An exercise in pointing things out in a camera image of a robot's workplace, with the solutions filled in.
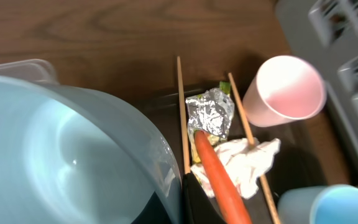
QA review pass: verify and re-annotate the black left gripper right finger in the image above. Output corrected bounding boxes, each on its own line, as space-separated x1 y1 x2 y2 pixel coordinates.
182 173 226 224

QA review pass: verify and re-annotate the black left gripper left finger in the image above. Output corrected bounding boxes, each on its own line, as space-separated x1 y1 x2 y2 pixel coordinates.
131 192 171 224

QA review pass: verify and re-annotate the light blue plastic bowl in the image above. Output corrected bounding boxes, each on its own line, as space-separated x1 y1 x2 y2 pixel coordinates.
0 76 183 223

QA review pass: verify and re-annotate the grey plastic dishwasher rack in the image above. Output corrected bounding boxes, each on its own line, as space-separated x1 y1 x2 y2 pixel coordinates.
275 0 358 191

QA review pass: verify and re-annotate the orange carrot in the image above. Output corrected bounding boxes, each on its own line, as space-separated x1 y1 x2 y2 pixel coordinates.
195 131 252 224

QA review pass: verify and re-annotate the dark brown serving tray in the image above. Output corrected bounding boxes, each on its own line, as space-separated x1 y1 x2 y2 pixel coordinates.
135 80 358 224

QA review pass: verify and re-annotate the crumpled white paper napkin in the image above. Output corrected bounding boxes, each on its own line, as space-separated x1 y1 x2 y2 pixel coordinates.
190 138 282 200

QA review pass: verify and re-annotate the wooden chopstick right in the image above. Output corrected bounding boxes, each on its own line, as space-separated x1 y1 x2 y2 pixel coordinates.
227 72 281 224

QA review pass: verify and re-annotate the wooden chopstick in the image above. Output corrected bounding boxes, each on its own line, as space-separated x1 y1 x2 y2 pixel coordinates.
227 72 281 224
177 56 191 174

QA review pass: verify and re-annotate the crumpled foil snack wrapper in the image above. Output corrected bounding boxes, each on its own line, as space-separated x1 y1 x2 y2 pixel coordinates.
185 82 235 164

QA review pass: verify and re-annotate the wooden chopstick left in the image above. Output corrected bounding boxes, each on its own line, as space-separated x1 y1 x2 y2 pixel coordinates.
177 56 191 174

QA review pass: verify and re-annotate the light blue plastic cup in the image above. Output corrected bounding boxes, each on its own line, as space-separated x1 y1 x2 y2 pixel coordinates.
278 185 358 224

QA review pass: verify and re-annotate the pink plastic cup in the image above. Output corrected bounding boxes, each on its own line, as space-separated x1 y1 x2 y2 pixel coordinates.
242 55 327 128

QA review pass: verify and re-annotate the clear plastic bin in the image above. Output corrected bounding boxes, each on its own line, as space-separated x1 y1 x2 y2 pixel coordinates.
0 59 60 85

